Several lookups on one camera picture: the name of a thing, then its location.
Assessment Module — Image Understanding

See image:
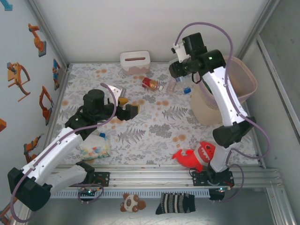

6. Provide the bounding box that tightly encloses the red shark plush toy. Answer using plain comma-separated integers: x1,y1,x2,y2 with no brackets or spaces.
172,140,216,173

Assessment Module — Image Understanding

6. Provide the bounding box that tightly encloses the pink clear plastic bottle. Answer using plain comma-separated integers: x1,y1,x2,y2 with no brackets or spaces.
166,79,178,92

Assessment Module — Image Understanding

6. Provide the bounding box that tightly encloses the black white striped sock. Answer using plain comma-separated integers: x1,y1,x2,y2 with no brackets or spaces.
155,192,196,215

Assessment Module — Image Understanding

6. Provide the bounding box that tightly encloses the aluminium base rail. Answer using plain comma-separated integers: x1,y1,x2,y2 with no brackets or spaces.
22,164,282,189

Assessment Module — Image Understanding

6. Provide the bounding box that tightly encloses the aluminium frame post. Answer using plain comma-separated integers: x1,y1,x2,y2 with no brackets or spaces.
240,0,281,56
25,0,70,68

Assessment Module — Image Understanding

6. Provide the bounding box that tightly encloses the red gold label bottle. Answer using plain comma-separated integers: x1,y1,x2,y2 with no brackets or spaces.
142,77,165,92

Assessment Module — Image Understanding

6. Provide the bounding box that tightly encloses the beige ribbed waste bin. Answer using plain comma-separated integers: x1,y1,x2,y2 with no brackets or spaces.
190,55,258,126

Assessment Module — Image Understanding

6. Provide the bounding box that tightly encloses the plastic bag of bottle caps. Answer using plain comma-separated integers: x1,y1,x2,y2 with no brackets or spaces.
79,135,111,161

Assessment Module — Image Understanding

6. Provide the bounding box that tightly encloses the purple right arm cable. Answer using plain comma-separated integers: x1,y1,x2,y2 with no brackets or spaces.
175,22,271,203

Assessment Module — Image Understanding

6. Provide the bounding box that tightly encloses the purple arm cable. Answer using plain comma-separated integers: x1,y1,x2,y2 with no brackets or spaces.
175,22,271,203
10,82,117,223

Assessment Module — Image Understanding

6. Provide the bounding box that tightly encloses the orange gripper wall model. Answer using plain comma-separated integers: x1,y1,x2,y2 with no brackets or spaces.
6,62,31,103

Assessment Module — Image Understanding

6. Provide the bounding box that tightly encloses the brown white panda plush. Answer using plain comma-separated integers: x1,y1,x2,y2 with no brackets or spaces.
120,192,147,213

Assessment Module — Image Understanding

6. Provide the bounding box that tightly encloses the blue orange wall model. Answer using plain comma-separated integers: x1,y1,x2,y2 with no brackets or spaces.
52,58,61,91

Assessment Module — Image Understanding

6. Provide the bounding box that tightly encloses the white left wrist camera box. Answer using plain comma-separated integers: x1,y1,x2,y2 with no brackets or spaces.
106,83,126,99

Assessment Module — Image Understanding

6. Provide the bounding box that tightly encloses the clear bottle light blue label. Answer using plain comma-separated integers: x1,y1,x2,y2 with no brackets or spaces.
174,75,189,84

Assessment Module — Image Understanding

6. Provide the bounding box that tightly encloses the white slotted cable duct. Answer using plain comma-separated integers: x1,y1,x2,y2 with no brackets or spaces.
50,189,210,199

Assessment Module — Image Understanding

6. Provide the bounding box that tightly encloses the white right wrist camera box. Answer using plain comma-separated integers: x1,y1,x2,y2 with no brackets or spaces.
171,42,192,63

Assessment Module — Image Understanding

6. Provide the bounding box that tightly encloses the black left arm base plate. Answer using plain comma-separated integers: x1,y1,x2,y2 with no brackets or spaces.
67,172,111,188

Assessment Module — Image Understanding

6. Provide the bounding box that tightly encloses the pink purple bin liner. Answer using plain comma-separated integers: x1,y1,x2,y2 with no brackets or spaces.
199,56,258,111

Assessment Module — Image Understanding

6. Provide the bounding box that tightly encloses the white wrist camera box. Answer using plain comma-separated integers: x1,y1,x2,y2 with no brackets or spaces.
171,42,192,63
106,83,126,99

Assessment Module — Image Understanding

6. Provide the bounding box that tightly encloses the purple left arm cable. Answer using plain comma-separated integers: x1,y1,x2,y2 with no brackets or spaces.
10,82,117,223

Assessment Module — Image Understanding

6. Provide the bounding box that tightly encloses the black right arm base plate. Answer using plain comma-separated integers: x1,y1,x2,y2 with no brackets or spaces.
192,170,235,188

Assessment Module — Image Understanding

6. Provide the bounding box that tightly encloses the white pink tissue box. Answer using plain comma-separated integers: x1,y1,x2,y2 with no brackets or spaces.
120,50,151,75

